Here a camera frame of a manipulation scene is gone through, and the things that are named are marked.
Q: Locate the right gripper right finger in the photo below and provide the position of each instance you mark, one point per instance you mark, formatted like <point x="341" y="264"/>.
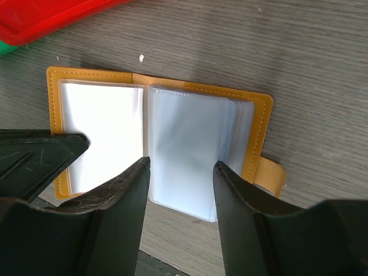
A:
<point x="262" y="235"/>

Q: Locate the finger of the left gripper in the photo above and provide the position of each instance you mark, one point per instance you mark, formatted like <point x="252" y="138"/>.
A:
<point x="32" y="159"/>

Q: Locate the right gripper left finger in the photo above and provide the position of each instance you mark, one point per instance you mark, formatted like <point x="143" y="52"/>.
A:
<point x="96" y="233"/>

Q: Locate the yellow leather card holder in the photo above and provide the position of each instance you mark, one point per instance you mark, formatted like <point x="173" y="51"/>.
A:
<point x="183" y="127"/>

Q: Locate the green plastic bin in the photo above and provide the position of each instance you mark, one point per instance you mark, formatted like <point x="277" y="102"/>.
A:
<point x="5" y="48"/>

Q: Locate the red plastic bin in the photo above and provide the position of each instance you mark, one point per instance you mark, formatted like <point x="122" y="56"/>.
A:
<point x="23" y="22"/>

